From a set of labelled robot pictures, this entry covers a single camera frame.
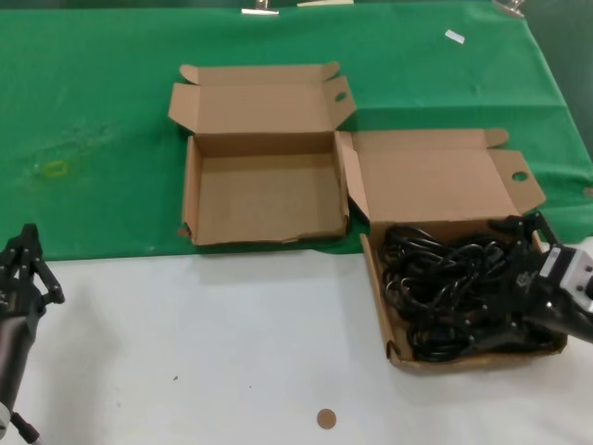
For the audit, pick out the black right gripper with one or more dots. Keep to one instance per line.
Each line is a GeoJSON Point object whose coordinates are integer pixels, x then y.
{"type": "Point", "coordinates": [526, 280]}

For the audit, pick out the cardboard box, oval flap hole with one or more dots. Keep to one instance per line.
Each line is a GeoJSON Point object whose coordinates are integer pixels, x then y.
{"type": "Point", "coordinates": [264, 199]}

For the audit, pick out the brown round sticker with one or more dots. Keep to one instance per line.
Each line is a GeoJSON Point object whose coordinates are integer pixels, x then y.
{"type": "Point", "coordinates": [326, 418]}

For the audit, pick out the green table cloth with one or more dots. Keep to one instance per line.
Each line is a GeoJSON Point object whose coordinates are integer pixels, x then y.
{"type": "Point", "coordinates": [92, 92]}

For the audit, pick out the cardboard box, round flap hole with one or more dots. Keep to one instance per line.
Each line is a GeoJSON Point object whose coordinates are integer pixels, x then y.
{"type": "Point", "coordinates": [426, 176]}

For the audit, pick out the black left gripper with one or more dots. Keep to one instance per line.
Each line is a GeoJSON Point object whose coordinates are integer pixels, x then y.
{"type": "Point", "coordinates": [18, 301]}

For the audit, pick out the white paper sheet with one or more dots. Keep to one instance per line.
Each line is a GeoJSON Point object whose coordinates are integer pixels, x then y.
{"type": "Point", "coordinates": [324, 3]}

